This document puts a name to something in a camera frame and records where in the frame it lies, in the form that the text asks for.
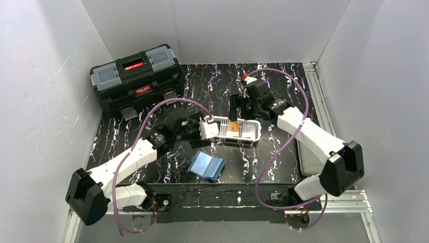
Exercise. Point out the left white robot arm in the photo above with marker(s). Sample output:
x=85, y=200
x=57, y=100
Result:
x=91, y=193

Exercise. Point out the white plastic basket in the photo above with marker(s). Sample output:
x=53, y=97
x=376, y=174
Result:
x=234, y=141

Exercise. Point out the blue leather card holder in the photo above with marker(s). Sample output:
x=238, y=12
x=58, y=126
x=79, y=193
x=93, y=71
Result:
x=206, y=166

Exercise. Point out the black red toolbox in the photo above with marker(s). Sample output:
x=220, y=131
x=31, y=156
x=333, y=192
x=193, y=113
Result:
x=125, y=86

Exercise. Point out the aluminium frame rail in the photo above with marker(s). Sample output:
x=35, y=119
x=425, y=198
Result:
x=92, y=193

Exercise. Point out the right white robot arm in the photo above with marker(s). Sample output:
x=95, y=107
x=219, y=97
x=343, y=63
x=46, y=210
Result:
x=342, y=162

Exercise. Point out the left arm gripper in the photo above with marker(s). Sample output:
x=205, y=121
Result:
x=193, y=130

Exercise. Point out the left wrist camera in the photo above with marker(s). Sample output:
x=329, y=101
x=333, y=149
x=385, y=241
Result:
x=208, y=128

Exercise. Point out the white credit card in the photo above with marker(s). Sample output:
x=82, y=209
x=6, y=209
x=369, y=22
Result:
x=249, y=131

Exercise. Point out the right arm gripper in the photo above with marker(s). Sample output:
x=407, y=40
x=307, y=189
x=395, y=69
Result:
x=237, y=104

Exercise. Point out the orange credit card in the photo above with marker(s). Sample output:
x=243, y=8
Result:
x=233, y=129

